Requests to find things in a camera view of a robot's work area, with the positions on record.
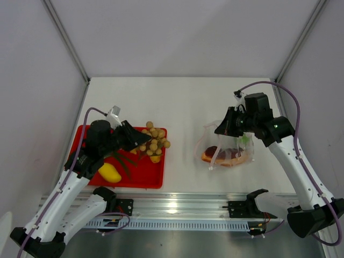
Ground red plastic tray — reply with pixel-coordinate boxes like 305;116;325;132
68;124;168;189

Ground yellow mango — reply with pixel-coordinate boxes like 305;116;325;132
98;163;122;183

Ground aluminium frame post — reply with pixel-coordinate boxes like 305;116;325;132
274;0;330;83
41;0;91;84

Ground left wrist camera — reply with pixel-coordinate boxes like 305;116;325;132
105;105;121;130

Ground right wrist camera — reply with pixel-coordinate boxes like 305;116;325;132
234;90;246;112

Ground clear zip top bag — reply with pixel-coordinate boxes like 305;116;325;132
193;120;254;171

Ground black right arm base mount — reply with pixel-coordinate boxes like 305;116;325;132
223;201;277;219

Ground yellow ginger root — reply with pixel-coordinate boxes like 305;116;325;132
130;147;140;155

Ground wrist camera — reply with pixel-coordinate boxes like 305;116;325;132
234;90;246;112
105;105;121;130

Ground green scallion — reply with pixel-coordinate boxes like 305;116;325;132
106;152;138;180

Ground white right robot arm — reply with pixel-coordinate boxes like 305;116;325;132
215;91;343;238

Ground brown longan bunch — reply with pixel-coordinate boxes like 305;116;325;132
138;121;171;157

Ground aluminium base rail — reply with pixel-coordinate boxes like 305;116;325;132
36;193;330;223

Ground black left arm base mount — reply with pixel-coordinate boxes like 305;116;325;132
115;198;134;216

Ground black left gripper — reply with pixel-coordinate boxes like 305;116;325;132
100;120;152;156

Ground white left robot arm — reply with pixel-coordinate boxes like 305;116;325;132
10;120;151;257

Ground white slotted cable duct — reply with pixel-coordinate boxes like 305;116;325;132
84;218;250;232

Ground left aluminium frame post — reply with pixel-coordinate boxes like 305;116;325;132
41;0;91;84

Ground right aluminium frame post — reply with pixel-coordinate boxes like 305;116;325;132
274;0;330;83

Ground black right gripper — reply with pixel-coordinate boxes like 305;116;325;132
214;107;257;138

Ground green round vegetable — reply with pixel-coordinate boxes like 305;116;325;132
237;135;250;149

